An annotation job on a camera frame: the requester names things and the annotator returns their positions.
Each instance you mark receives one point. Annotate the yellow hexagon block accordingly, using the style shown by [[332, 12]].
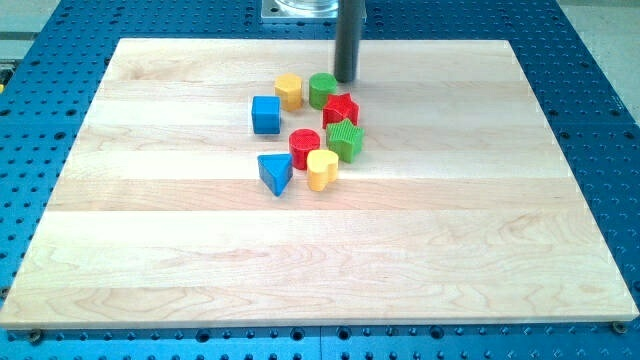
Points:
[[288, 87]]

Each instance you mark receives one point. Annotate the yellow heart block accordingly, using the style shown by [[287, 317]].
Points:
[[322, 169]]

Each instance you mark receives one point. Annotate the red cylinder block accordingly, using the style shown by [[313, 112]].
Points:
[[301, 143]]

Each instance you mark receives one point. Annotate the blue triangle block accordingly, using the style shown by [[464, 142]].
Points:
[[275, 170]]

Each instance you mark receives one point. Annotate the green star block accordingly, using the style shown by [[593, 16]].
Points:
[[345, 139]]

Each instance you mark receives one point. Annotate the red star block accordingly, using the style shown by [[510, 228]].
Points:
[[338, 108]]

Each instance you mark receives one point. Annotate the blue cube block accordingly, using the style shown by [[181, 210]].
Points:
[[265, 114]]

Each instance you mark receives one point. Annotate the green cylinder block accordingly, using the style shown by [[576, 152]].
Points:
[[321, 85]]

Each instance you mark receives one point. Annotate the light wooden board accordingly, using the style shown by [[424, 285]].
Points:
[[461, 207]]

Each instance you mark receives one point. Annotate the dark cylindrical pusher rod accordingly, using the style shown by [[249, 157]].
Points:
[[347, 39]]

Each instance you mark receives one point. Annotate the left front board clamp screw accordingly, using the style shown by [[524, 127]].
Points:
[[35, 336]]

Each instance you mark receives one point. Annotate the board clamp screw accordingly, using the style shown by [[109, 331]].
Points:
[[619, 328], [35, 336]]

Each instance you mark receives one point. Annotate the right front board clamp screw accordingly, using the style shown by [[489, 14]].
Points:
[[619, 328]]

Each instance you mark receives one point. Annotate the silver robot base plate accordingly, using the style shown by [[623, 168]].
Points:
[[299, 11]]

